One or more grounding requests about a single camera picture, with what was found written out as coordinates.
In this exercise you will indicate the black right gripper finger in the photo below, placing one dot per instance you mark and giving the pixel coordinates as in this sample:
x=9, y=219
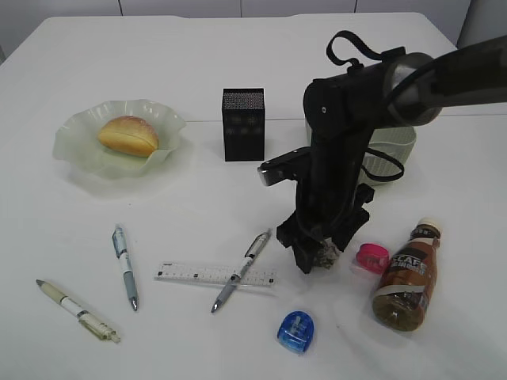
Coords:
x=305, y=251

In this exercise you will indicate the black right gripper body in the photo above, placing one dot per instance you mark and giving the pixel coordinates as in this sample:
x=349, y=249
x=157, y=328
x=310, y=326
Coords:
x=323, y=219

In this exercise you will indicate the paper ball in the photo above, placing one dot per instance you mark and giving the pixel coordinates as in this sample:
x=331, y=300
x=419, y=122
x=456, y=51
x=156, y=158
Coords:
x=327, y=255

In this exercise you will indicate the brown coffee bottle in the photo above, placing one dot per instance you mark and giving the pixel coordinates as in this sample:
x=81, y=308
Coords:
x=405, y=289

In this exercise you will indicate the bread roll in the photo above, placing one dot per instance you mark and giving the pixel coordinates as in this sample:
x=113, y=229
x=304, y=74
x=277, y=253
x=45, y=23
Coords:
x=129, y=135

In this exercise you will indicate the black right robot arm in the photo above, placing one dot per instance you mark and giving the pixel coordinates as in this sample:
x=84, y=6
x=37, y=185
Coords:
x=399, y=89

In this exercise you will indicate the grey pen on ruler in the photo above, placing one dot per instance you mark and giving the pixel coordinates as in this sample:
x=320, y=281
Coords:
x=250, y=256

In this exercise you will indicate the pink pencil sharpener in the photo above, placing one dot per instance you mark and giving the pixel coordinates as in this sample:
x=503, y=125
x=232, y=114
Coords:
x=373, y=258

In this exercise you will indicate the blue pencil sharpener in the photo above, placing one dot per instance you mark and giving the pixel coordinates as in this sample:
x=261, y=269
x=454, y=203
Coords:
x=296, y=332

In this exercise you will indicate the light green woven basket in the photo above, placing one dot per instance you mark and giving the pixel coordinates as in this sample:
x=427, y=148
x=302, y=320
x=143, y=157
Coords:
x=396, y=142

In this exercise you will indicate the black pen holder box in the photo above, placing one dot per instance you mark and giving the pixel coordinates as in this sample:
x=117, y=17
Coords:
x=243, y=115

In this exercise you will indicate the blue grey pen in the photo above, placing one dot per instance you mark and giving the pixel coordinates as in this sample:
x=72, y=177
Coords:
x=121, y=249

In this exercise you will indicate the pale green wavy plate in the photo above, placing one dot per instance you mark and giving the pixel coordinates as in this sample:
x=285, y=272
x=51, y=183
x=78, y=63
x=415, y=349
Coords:
x=76, y=141

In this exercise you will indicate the cream white pen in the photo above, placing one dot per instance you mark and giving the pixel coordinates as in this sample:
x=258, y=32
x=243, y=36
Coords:
x=84, y=317

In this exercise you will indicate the clear plastic ruler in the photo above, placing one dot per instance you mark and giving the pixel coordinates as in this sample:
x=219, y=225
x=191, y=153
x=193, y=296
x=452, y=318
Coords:
x=213, y=274

